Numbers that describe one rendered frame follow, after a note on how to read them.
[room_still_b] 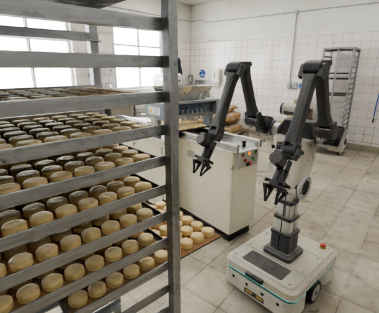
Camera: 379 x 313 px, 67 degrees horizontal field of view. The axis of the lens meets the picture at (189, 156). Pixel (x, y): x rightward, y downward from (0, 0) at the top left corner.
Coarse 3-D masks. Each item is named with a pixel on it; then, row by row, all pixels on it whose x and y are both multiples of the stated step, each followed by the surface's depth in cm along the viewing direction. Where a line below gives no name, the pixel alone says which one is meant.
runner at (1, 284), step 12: (156, 216) 85; (132, 228) 80; (144, 228) 83; (96, 240) 73; (108, 240) 76; (72, 252) 69; (84, 252) 72; (36, 264) 64; (48, 264) 66; (60, 264) 68; (12, 276) 61; (24, 276) 63; (36, 276) 65; (0, 288) 60
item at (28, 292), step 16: (128, 240) 90; (144, 240) 90; (96, 256) 82; (112, 256) 82; (48, 272) 76; (64, 272) 79; (80, 272) 76; (16, 288) 72; (32, 288) 70; (48, 288) 71; (0, 304) 65; (16, 304) 68
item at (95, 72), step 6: (90, 30) 102; (96, 30) 103; (90, 42) 103; (96, 42) 104; (90, 48) 104; (96, 48) 104; (90, 72) 107; (96, 72) 106; (96, 78) 107; (102, 108) 111; (114, 300) 136; (114, 312) 139
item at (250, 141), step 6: (144, 114) 385; (204, 132) 297; (228, 132) 274; (228, 138) 272; (234, 138) 266; (240, 138) 261; (246, 138) 255; (252, 138) 250; (252, 144) 251; (258, 144) 246
